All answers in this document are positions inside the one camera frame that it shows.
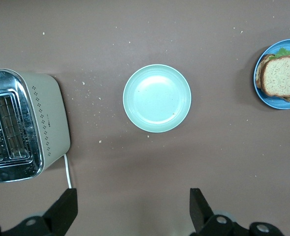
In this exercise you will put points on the green lettuce leaf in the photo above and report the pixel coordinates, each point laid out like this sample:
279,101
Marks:
285,52

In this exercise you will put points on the blue plate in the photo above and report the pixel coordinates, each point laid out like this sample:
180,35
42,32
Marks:
272,103

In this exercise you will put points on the brown bread slice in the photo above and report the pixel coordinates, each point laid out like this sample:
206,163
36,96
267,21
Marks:
261,71
282,76

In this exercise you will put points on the beige and chrome toaster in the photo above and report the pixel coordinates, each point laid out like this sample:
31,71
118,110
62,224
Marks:
51,115

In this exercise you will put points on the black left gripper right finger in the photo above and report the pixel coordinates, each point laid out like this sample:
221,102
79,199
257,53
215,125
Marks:
199,211

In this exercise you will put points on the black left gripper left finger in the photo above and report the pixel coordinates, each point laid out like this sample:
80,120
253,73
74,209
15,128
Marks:
66,209

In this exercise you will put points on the mint green plate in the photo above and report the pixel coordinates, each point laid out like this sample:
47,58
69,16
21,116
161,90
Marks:
157,98

